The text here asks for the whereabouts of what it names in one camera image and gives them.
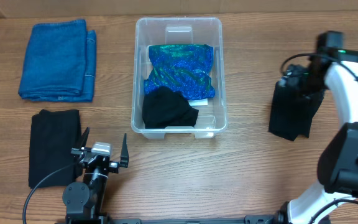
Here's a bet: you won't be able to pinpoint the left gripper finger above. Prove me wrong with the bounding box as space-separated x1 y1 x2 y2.
120 133 129 168
75 127 90 149

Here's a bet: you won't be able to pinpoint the black garment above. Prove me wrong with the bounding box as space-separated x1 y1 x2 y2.
142 86 199 129
268 81 324 141
28 110 82 189

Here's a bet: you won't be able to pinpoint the clear plastic storage bin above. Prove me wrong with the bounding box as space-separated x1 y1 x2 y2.
131 17 227 139

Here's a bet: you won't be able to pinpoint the blue sequin garment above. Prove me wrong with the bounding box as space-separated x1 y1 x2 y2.
144 44 216 100

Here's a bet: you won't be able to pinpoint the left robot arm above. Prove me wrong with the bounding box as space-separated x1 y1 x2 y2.
62 128 129 223

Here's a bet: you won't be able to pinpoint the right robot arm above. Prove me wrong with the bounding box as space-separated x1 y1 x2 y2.
268 31 358 223

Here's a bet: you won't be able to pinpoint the folded blue denim jeans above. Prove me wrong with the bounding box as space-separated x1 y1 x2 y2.
18 19 97 103

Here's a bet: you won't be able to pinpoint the white label in bin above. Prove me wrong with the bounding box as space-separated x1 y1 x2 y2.
188 98 208 106

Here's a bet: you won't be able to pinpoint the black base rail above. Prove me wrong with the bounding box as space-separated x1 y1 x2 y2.
54 213 331 224

